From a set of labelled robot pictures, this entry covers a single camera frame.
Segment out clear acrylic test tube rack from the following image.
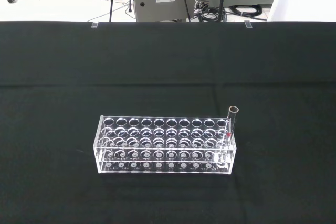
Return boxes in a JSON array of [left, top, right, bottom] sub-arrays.
[[93, 115, 236, 175]]

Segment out black bench cloth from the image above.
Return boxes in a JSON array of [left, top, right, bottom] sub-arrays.
[[0, 20, 336, 224]]

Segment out tangled black floor cables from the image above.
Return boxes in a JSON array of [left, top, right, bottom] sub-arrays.
[[194, 0, 229, 23]]

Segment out coiled black cable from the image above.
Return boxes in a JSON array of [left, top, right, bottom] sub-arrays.
[[228, 4, 267, 22]]

